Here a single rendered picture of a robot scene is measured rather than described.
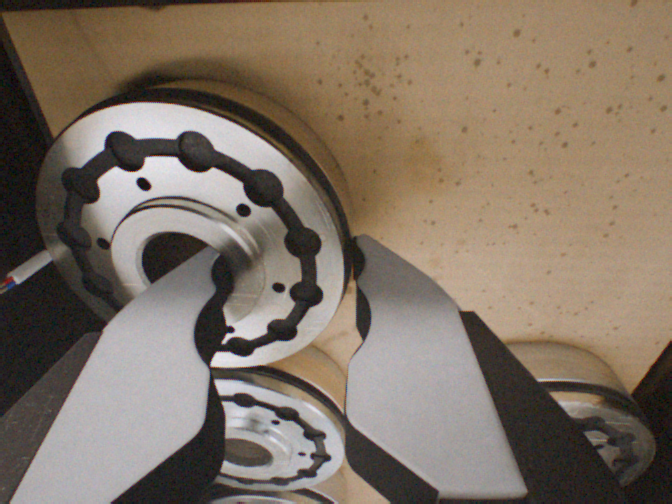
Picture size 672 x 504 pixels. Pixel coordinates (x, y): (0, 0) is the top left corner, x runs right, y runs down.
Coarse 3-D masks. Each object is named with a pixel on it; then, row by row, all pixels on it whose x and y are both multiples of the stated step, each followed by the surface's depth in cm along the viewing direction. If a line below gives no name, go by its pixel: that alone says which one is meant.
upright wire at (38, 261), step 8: (40, 256) 11; (48, 256) 12; (24, 264) 11; (32, 264) 11; (40, 264) 11; (16, 272) 11; (24, 272) 11; (32, 272) 11; (8, 280) 10; (16, 280) 11; (8, 288) 10
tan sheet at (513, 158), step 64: (320, 0) 10; (384, 0) 9; (448, 0) 9; (512, 0) 9; (576, 0) 9; (640, 0) 9; (64, 64) 11; (128, 64) 11; (192, 64) 11; (256, 64) 11; (320, 64) 11; (384, 64) 10; (448, 64) 10; (512, 64) 10; (576, 64) 10; (640, 64) 10; (64, 128) 12; (320, 128) 12; (384, 128) 11; (448, 128) 11; (512, 128) 11; (576, 128) 11; (640, 128) 11; (384, 192) 13; (448, 192) 12; (512, 192) 12; (576, 192) 12; (640, 192) 12; (448, 256) 14; (512, 256) 14; (576, 256) 13; (640, 256) 13; (512, 320) 15; (576, 320) 15; (640, 320) 15
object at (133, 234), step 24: (144, 216) 10; (168, 216) 10; (192, 216) 9; (216, 216) 10; (120, 240) 10; (144, 240) 10; (216, 240) 10; (240, 240) 10; (120, 264) 11; (144, 264) 11; (240, 264) 10; (264, 264) 11; (144, 288) 11; (240, 288) 11; (264, 288) 11; (240, 312) 11
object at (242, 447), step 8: (232, 440) 18; (240, 440) 18; (248, 440) 19; (232, 448) 18; (240, 448) 18; (248, 448) 18; (256, 448) 18; (264, 448) 18; (248, 456) 18; (256, 456) 18
